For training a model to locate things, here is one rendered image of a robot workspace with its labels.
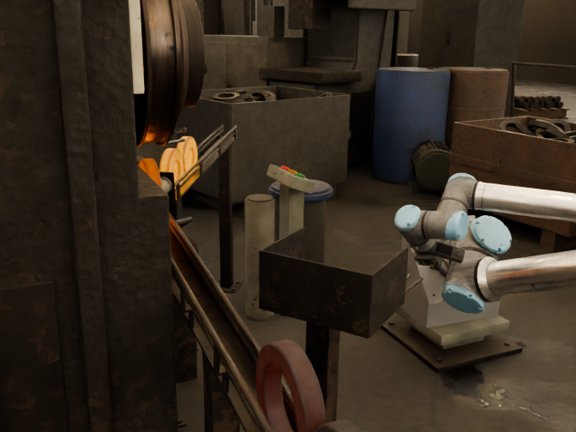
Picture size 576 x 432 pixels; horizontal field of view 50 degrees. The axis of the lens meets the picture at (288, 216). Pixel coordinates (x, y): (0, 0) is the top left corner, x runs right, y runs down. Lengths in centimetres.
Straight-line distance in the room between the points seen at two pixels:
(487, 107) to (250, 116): 216
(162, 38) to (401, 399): 139
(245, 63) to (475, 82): 201
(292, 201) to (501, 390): 106
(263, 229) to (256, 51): 332
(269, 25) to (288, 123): 172
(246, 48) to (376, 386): 404
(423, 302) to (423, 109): 276
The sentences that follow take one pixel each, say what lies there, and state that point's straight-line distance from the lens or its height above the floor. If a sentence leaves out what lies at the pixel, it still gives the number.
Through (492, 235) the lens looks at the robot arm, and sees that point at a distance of 226.
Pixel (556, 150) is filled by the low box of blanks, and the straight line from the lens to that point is 367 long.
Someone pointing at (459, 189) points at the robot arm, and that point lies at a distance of 204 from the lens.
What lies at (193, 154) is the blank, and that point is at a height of 73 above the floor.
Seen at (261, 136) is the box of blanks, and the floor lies 52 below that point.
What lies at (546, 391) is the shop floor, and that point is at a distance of 239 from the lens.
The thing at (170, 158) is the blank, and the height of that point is 76.
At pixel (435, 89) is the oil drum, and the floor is 75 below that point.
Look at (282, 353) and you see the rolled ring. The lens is 88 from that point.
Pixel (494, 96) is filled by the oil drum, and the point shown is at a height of 68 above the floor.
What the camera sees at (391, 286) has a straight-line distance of 134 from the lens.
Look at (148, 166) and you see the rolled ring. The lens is 164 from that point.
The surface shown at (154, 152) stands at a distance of 437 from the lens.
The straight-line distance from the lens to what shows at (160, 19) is 144.
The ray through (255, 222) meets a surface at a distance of 249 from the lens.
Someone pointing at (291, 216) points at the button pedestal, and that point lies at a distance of 259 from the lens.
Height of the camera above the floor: 118
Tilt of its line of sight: 17 degrees down
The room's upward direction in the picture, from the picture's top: 1 degrees clockwise
